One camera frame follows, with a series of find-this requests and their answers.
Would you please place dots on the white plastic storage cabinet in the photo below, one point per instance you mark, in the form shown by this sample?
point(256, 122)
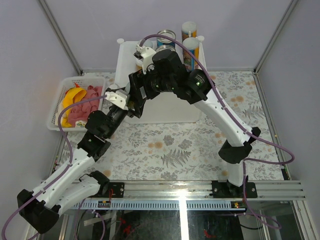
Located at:
point(166, 108)

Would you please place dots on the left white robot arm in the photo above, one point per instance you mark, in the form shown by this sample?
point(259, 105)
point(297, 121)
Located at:
point(43, 206)

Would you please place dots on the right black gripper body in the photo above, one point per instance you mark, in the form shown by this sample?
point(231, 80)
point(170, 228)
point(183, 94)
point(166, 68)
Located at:
point(156, 84)

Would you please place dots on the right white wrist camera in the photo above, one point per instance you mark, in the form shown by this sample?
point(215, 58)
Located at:
point(145, 54)

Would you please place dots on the pink cloth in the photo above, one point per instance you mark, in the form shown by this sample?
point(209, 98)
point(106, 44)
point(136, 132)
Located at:
point(81, 111)

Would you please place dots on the short can white lid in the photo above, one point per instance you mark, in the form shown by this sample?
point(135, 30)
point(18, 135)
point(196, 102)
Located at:
point(138, 64)

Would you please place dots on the white plastic laundry basket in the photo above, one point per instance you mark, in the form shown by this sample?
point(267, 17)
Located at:
point(66, 84)

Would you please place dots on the white patterned cloth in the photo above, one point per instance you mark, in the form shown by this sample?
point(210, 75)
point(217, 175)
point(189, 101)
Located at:
point(58, 117)

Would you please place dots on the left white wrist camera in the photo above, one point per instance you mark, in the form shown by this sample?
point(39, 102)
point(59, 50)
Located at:
point(119, 98)

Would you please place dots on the aluminium front rail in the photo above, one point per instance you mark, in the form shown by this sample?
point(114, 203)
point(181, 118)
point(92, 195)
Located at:
point(193, 195)

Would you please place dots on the blue can pull-tab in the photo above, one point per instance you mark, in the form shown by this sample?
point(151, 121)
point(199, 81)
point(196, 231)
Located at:
point(165, 39)
point(165, 47)

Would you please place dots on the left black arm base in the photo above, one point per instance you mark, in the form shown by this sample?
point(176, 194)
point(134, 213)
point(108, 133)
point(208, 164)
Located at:
point(113, 190)

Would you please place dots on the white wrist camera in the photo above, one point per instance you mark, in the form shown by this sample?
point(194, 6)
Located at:
point(119, 98)
point(145, 54)

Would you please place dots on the yellow cloth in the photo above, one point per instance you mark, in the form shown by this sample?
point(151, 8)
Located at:
point(72, 96)

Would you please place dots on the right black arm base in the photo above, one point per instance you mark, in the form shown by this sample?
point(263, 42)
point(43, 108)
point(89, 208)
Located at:
point(224, 190)

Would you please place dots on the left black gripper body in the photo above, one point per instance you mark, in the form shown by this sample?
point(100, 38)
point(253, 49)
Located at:
point(116, 118)

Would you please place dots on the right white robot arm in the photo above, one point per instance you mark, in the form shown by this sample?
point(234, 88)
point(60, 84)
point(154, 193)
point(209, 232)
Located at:
point(205, 97)

